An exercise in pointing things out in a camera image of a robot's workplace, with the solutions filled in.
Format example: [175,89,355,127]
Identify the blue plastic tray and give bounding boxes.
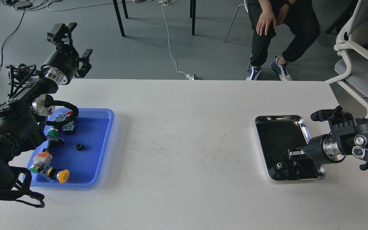
[31,108,114,188]

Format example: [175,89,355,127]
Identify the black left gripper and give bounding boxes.
[41,22,93,85]

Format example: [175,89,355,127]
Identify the yellow mushroom push button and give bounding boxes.
[42,166,70,183]

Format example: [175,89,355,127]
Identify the green button orange block switch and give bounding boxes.
[29,151,53,173]

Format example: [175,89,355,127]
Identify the black floor cable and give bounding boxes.
[0,10,27,118]

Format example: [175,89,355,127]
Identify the red push button switch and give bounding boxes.
[54,111,76,134]

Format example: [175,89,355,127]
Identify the small black gear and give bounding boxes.
[75,143,84,150]

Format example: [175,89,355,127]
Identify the silver metal tray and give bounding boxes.
[255,115,326,182]

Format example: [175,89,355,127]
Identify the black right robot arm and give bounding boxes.
[287,106,368,171]

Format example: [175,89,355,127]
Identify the metal chair leg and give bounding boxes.
[224,1,248,42]

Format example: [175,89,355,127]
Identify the green push button switch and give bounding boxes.
[43,127,65,153]

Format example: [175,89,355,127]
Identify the seated person in black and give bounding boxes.
[245,0,321,81]

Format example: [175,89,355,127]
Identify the white power cable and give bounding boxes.
[160,0,201,81]

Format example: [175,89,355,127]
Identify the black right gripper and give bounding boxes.
[288,134,346,165]

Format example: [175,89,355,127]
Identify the white office chair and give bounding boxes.
[326,0,368,118]

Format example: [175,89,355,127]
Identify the black table legs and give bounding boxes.
[113,0,197,37]

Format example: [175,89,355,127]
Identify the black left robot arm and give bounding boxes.
[0,22,92,208]

